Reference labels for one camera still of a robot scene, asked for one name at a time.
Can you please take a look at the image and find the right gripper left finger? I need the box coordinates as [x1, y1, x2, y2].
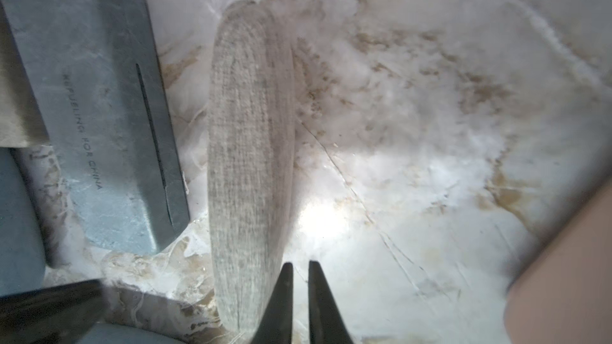
[251, 262, 293, 344]

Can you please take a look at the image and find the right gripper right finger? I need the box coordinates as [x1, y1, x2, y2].
[308, 261, 354, 344]

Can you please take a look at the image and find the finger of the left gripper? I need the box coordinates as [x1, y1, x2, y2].
[1, 280, 108, 343]

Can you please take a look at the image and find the beige case with brown glasses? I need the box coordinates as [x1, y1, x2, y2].
[207, 0, 296, 333]

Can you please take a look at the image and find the pink glasses case grey lining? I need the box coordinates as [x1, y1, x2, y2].
[504, 184, 611, 343]

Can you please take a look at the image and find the grey case mint lining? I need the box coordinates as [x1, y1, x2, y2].
[2, 0, 190, 255]

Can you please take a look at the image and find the blue case with pink glasses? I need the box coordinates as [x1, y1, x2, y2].
[77, 323, 183, 344]

